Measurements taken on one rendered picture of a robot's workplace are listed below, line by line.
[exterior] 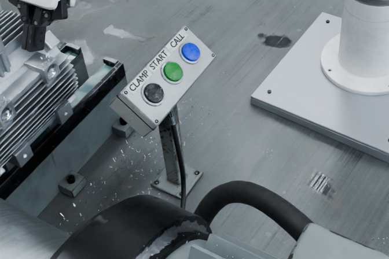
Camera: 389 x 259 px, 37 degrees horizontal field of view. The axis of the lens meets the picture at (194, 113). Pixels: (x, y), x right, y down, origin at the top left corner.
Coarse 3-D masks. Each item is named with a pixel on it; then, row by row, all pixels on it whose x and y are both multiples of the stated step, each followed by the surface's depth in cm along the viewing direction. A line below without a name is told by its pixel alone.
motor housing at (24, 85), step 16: (0, 16) 91; (16, 16) 90; (0, 32) 88; (16, 32) 89; (16, 48) 88; (16, 64) 88; (64, 64) 92; (0, 80) 85; (16, 80) 87; (32, 80) 87; (64, 80) 92; (16, 96) 84; (32, 96) 87; (48, 96) 90; (64, 96) 94; (16, 112) 85; (32, 112) 88; (48, 112) 91; (0, 128) 83; (16, 128) 86; (32, 128) 89; (0, 144) 83; (16, 144) 87; (0, 160) 85
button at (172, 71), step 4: (168, 64) 85; (172, 64) 85; (176, 64) 85; (164, 68) 84; (168, 68) 84; (172, 68) 85; (176, 68) 85; (180, 68) 85; (164, 72) 84; (168, 72) 84; (172, 72) 84; (176, 72) 85; (180, 72) 85; (168, 76) 84; (172, 76) 84; (176, 76) 84; (180, 76) 85; (172, 80) 84; (176, 80) 85
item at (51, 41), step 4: (48, 32) 90; (48, 36) 90; (52, 36) 90; (48, 40) 90; (52, 40) 90; (56, 40) 90; (48, 44) 89; (52, 44) 90; (56, 44) 90; (44, 48) 90; (48, 48) 90; (52, 48) 90; (48, 52) 91; (72, 96) 99; (68, 100) 98; (72, 100) 99; (0, 172) 88; (0, 176) 88
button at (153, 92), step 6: (150, 84) 82; (156, 84) 82; (144, 90) 81; (150, 90) 82; (156, 90) 82; (162, 90) 83; (150, 96) 81; (156, 96) 82; (162, 96) 82; (156, 102) 82
